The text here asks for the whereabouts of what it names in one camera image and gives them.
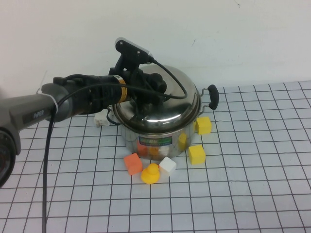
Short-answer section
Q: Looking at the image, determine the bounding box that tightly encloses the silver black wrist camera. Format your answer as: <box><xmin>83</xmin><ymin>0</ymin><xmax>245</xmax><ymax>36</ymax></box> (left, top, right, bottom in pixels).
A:
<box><xmin>108</xmin><ymin>36</ymin><xmax>155</xmax><ymax>76</ymax></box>

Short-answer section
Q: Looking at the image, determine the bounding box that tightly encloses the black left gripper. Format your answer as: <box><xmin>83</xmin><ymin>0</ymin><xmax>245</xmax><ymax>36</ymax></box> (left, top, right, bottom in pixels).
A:
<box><xmin>127</xmin><ymin>68</ymin><xmax>168</xmax><ymax>108</ymax></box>

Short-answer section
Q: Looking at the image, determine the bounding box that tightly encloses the white zip tie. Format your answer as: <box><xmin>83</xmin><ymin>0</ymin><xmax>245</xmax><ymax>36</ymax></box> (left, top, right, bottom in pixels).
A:
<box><xmin>36</xmin><ymin>89</ymin><xmax>59</xmax><ymax>113</ymax></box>

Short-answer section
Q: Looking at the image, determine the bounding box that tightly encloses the white foam cube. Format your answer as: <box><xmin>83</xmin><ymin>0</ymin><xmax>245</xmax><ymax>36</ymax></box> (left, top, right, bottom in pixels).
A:
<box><xmin>158</xmin><ymin>156</ymin><xmax>177</xmax><ymax>178</ymax></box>

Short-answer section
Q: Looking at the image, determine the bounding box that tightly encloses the yellow foam cube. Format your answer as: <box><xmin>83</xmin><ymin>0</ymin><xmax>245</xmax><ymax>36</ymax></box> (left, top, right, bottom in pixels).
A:
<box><xmin>195</xmin><ymin>116</ymin><xmax>212</xmax><ymax>135</ymax></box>
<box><xmin>188</xmin><ymin>144</ymin><xmax>206</xmax><ymax>166</ymax></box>

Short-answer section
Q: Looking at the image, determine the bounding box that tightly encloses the white charger plug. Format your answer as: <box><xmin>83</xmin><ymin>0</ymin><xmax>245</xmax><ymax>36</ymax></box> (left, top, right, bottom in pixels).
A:
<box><xmin>93</xmin><ymin>109</ymin><xmax>110</xmax><ymax>128</ymax></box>

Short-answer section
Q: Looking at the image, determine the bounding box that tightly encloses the orange foam cube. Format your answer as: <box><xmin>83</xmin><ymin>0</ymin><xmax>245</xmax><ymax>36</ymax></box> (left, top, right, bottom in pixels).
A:
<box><xmin>123</xmin><ymin>152</ymin><xmax>143</xmax><ymax>176</ymax></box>

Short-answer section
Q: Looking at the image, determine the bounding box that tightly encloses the stainless steel two-handled pot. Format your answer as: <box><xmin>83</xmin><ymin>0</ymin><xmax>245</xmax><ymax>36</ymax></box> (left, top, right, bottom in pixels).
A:
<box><xmin>114</xmin><ymin>84</ymin><xmax>220</xmax><ymax>160</ymax></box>

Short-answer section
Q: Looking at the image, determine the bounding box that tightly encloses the steel lid with black knob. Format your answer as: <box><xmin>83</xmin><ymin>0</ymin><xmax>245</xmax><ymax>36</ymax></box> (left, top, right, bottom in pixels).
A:
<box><xmin>113</xmin><ymin>64</ymin><xmax>202</xmax><ymax>135</ymax></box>

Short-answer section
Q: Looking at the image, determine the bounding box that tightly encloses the yellow rubber duck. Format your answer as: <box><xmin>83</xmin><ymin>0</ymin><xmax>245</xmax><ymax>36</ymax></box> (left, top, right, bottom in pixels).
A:
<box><xmin>140</xmin><ymin>163</ymin><xmax>161</xmax><ymax>185</ymax></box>

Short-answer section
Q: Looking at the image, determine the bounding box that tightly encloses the black camera cable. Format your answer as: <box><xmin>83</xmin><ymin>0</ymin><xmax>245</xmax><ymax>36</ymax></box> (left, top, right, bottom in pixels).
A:
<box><xmin>41</xmin><ymin>57</ymin><xmax>188</xmax><ymax>233</ymax></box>

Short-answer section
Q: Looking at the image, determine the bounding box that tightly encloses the white black-checked tablecloth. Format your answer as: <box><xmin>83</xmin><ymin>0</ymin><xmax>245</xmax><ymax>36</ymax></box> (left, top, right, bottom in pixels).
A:
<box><xmin>0</xmin><ymin>80</ymin><xmax>311</xmax><ymax>233</ymax></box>

